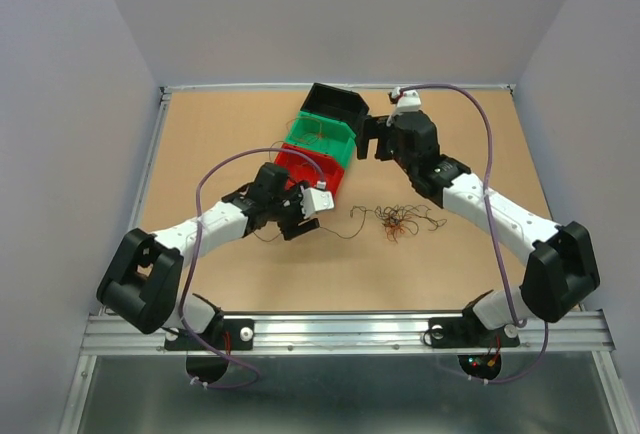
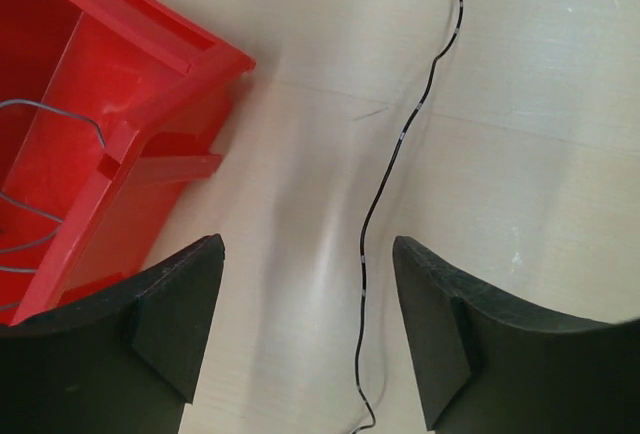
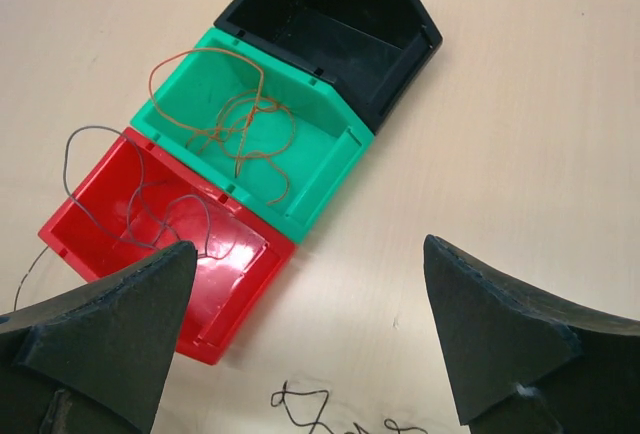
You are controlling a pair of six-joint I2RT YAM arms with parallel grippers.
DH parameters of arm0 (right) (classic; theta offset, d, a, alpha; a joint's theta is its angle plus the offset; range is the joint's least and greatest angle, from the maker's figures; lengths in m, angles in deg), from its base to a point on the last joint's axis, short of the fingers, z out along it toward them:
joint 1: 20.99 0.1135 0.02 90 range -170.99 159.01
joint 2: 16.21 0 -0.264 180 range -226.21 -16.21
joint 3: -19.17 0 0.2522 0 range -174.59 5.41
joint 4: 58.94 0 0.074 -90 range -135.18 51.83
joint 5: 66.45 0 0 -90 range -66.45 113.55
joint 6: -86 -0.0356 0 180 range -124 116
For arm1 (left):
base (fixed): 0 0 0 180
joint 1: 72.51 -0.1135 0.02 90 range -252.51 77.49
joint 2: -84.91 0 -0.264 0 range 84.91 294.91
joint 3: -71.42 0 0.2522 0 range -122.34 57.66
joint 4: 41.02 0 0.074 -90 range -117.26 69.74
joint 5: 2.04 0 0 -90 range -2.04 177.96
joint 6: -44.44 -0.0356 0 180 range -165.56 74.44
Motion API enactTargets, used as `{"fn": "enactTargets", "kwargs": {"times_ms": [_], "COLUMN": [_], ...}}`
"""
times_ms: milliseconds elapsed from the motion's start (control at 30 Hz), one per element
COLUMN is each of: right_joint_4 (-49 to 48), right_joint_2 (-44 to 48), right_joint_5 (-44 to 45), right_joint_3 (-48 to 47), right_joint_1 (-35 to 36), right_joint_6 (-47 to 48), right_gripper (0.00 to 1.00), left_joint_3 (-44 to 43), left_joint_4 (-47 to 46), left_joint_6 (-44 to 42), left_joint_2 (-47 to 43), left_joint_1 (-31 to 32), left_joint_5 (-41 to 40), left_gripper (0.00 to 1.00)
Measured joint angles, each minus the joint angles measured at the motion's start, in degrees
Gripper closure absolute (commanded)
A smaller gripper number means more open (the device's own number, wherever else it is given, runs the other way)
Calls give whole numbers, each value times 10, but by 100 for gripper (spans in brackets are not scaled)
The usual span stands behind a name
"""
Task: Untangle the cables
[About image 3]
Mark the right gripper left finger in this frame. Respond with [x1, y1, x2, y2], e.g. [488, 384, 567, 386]
[1, 241, 197, 433]

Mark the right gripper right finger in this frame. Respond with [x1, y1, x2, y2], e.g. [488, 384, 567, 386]
[423, 235, 639, 433]

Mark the red plastic bin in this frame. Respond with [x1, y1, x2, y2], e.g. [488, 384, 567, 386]
[37, 126, 299, 367]

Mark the green plastic bin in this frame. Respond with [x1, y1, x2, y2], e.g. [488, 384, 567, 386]
[131, 28, 374, 243]

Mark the black plastic bin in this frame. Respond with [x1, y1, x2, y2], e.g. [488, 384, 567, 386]
[214, 0, 443, 132]

